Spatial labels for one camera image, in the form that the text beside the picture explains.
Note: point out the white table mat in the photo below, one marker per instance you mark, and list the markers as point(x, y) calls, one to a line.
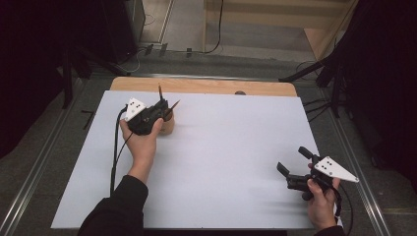
point(229, 147)

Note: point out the person's left hand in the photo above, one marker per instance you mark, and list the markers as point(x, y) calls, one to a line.
point(142, 147)

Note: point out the black tripod stand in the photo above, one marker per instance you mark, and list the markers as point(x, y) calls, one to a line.
point(336, 91)

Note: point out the black cabinet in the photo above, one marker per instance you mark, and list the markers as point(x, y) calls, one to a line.
point(121, 26)

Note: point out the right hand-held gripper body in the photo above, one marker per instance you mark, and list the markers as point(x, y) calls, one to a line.
point(331, 168)

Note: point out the dark thin brush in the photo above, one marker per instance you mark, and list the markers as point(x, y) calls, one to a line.
point(160, 91)

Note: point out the person's right hand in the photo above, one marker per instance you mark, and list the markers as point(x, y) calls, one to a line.
point(323, 206)

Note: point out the dark brush with gold ferrule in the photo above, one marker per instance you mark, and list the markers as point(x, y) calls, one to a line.
point(174, 105)

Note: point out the tan holder with frog figurine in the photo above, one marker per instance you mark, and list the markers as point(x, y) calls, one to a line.
point(168, 126)

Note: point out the metal floor rail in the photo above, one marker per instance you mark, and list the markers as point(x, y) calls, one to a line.
point(360, 183)
point(39, 164)

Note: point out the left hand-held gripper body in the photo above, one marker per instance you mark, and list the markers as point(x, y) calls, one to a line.
point(144, 119)

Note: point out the wooden table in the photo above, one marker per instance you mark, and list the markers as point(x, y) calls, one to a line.
point(203, 86)

